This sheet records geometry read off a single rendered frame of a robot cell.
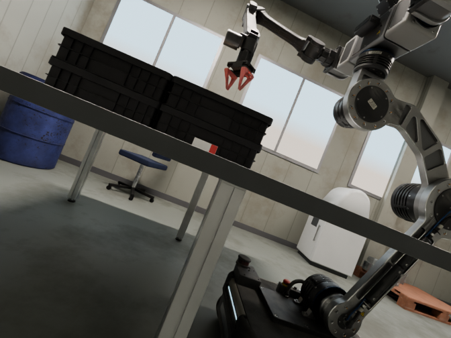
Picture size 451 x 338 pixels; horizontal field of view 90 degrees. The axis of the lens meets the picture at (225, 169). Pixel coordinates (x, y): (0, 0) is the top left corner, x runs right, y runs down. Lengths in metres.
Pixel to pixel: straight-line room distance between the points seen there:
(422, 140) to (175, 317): 1.08
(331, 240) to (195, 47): 3.25
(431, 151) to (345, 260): 2.50
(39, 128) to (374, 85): 2.75
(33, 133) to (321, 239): 3.42
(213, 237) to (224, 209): 0.07
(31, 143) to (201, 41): 2.48
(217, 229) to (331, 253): 2.95
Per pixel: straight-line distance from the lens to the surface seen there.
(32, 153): 2.93
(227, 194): 0.49
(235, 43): 0.98
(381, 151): 4.47
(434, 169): 1.23
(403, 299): 3.76
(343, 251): 3.48
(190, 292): 0.57
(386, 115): 1.09
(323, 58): 1.40
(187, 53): 3.70
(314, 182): 3.84
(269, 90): 3.68
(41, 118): 2.88
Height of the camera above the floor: 0.67
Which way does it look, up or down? 1 degrees up
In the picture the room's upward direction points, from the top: 22 degrees clockwise
